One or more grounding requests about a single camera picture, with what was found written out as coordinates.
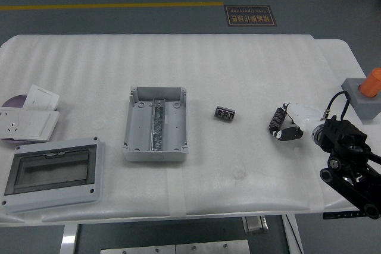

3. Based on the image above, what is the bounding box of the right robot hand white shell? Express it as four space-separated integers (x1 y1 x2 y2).
267 102 324 143

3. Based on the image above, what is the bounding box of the open grey junction box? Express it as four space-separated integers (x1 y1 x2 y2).
121 86 191 163

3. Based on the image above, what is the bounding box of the grey block base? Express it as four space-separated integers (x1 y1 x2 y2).
341 77 381 124

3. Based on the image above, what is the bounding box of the orange cylinder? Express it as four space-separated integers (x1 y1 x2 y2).
358 68 381 98

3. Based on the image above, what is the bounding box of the white foam mat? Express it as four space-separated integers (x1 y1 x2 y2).
0 33 368 224

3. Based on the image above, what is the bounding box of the black table control panel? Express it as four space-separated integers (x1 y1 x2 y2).
323 210 368 220

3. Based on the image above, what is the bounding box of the black floor sign orange text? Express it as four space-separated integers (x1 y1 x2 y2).
223 5 278 27

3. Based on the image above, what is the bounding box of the white table leg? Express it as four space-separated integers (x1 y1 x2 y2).
282 214 305 254
59 223 80 254

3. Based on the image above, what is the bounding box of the purple disc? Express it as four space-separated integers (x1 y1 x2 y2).
1 94 31 109

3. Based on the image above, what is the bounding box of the metal table bracket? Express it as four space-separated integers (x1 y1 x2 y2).
242 215 269 234

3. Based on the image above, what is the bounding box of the metal DIN rail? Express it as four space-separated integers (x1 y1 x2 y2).
148 98 166 152

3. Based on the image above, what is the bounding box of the grey metal base plate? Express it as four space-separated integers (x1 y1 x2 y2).
100 239 251 254

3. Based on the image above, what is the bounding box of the grey enclosure cover clear window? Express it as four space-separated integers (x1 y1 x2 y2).
0 137 106 215

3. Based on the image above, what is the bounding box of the white blank switch panel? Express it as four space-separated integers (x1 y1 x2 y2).
11 109 61 143

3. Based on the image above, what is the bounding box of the white wall socket panel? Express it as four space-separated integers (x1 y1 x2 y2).
0 108 28 140

